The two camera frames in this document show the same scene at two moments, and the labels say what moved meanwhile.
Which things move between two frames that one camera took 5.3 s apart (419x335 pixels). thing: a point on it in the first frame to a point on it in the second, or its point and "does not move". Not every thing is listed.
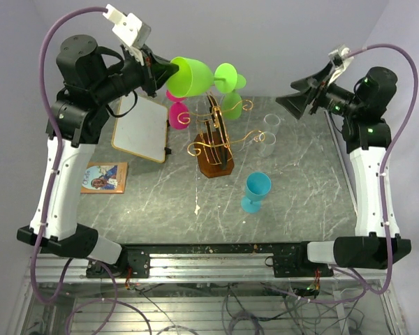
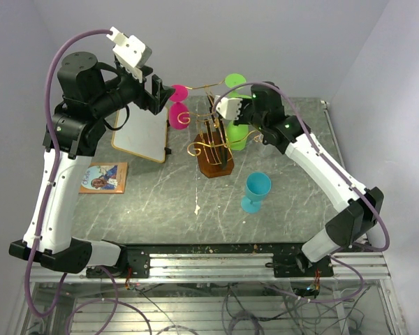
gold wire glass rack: x=213 y=147 does not move
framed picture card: x=104 y=177 does not move
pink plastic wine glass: x=179 y=114 does not move
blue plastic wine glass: x=258 y=186 does not move
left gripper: x=156 y=70 to x=144 y=100
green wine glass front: x=193 y=77 to x=234 y=133
